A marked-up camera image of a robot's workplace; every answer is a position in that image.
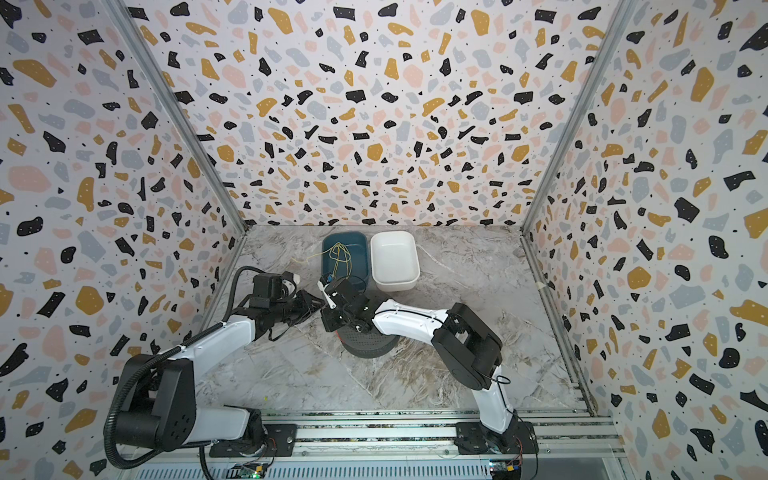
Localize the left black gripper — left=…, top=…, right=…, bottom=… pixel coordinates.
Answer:
left=270, top=289, right=324, bottom=326

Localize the grey cable spool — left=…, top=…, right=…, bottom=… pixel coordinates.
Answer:
left=336, top=290, right=400, bottom=359

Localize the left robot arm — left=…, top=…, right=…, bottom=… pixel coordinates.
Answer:
left=103, top=267, right=325, bottom=470

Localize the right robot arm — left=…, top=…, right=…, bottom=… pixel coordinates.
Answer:
left=318, top=277, right=538, bottom=457

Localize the teal plastic bin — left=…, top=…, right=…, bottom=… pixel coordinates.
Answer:
left=321, top=231, right=370, bottom=292

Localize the white plastic bin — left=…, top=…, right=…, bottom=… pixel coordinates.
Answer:
left=370, top=231, right=421, bottom=292

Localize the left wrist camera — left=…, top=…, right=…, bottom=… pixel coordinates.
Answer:
left=281, top=271, right=300, bottom=297

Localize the yellow cable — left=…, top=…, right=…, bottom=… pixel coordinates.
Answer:
left=305, top=241, right=355, bottom=283

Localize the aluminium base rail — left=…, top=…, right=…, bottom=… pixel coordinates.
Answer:
left=205, top=409, right=634, bottom=479

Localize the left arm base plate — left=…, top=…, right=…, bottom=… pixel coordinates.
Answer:
left=209, top=424, right=298, bottom=461

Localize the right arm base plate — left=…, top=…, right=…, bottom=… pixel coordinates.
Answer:
left=454, top=419, right=539, bottom=455

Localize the left frame post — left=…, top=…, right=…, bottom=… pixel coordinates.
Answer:
left=102, top=1, right=247, bottom=234

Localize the frame post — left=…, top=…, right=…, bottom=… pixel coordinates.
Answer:
left=102, top=1, right=247, bottom=234
left=521, top=0, right=637, bottom=238

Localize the right frame post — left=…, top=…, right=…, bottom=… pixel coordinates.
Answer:
left=521, top=0, right=637, bottom=238

